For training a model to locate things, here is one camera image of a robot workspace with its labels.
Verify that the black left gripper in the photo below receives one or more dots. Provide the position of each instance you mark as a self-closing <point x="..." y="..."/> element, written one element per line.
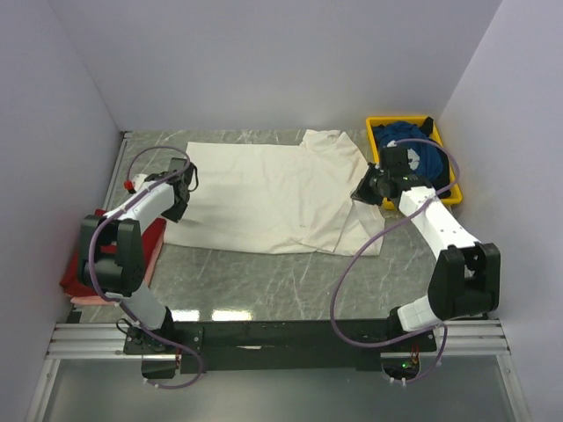
<point x="175" y="215"/>

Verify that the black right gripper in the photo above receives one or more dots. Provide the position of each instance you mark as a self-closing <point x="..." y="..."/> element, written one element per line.
<point x="361" y="192"/>

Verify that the white t-shirt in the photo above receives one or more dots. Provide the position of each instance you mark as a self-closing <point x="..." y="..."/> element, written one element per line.
<point x="278" y="199"/>

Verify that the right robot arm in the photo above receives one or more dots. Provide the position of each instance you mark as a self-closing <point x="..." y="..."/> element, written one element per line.
<point x="466" y="280"/>

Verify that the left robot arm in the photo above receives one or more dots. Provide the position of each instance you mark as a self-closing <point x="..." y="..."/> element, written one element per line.
<point x="150" y="322"/>

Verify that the blue t-shirt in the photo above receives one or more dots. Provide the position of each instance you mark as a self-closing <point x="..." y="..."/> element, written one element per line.
<point x="424" y="159"/>

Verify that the yellow plastic bin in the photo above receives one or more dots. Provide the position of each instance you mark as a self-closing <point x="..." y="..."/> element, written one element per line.
<point x="385" y="120"/>

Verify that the pink folded t-shirt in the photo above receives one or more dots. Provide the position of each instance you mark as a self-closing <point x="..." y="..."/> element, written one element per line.
<point x="80" y="295"/>

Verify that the black base beam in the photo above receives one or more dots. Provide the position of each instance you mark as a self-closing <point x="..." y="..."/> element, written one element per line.
<point x="271" y="345"/>

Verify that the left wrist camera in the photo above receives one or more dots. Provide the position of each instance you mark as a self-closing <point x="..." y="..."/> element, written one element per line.
<point x="136" y="181"/>

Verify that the aluminium frame rail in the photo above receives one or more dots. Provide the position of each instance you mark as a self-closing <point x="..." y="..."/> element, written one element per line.
<point x="103" y="342"/>

